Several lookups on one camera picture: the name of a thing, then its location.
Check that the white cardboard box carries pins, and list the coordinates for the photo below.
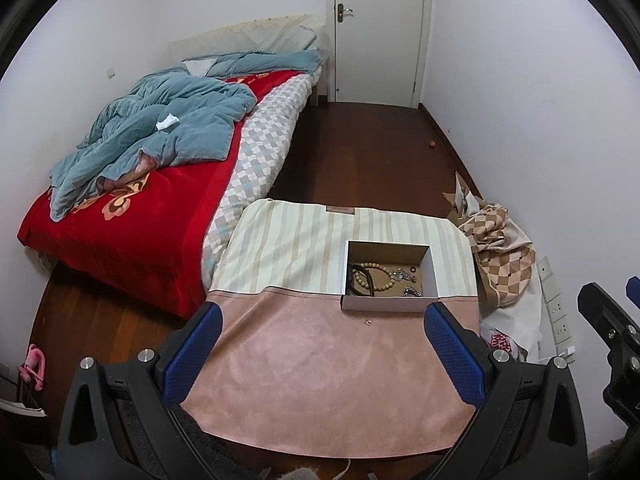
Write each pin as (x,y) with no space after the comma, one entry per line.
(390,305)

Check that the white power strip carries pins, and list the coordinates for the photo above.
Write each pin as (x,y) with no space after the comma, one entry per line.
(555,300)

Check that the beige knit sock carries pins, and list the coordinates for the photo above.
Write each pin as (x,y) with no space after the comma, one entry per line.
(300,474)

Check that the white door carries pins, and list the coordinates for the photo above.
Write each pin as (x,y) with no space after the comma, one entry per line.
(380,35)

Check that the grey checkered bed sheet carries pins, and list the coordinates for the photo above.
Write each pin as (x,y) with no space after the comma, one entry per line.
(265,135)

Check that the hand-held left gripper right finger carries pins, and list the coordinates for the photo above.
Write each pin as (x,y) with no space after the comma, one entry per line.
(455,355)

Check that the pale checked pillow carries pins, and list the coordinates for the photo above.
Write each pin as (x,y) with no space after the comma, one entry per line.
(285,40)

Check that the cream headboard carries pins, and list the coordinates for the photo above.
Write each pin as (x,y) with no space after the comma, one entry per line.
(235,27)

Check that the white charger plug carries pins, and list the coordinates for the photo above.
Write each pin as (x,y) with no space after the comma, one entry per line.
(564,355)

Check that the red floral blanket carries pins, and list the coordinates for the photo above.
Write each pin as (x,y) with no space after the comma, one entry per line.
(150,240)

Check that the black smart band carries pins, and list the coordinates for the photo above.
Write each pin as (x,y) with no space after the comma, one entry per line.
(361,284)

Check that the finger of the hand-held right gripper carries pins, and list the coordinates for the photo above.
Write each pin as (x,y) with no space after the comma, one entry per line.
(602,310)
(634,288)

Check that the teal quilt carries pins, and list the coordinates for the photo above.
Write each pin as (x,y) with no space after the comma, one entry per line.
(165,150)

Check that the red and white bag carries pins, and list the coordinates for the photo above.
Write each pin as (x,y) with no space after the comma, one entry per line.
(500,342)

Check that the brown checkered cloth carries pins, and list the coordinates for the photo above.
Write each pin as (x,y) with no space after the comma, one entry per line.
(505,260)

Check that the white tissue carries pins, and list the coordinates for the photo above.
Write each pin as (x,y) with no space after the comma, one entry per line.
(166,121)

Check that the pink plastic object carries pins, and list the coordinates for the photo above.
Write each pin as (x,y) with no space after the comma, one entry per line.
(34,365)

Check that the pink and striped tablecloth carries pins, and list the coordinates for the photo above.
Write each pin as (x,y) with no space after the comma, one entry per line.
(325,375)

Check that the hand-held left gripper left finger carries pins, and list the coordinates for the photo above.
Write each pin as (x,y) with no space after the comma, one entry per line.
(192,355)

